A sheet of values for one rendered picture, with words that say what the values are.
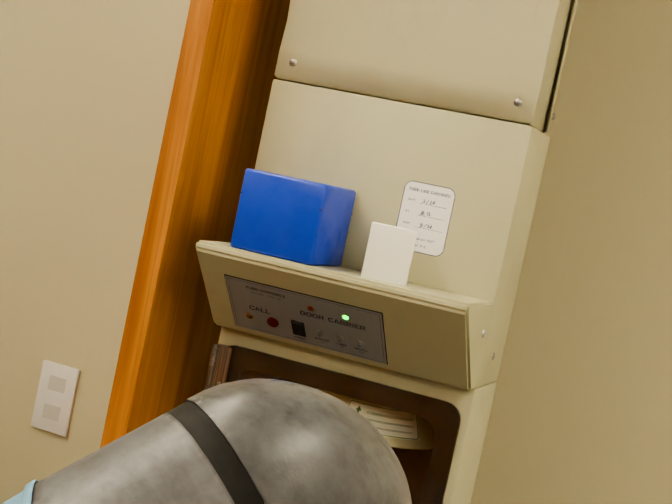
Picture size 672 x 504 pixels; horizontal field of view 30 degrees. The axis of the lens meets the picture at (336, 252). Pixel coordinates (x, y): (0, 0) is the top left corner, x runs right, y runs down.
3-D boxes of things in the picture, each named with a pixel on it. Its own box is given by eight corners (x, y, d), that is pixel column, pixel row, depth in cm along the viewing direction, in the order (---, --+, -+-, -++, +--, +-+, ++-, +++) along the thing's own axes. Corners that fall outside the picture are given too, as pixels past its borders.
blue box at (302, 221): (264, 248, 149) (279, 174, 148) (341, 267, 145) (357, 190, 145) (228, 246, 139) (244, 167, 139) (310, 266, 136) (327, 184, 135)
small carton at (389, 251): (361, 273, 141) (372, 221, 140) (405, 283, 141) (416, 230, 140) (360, 276, 136) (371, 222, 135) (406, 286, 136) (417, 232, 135)
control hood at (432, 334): (220, 323, 151) (237, 242, 151) (477, 390, 140) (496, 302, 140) (176, 326, 140) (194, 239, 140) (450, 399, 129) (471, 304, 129)
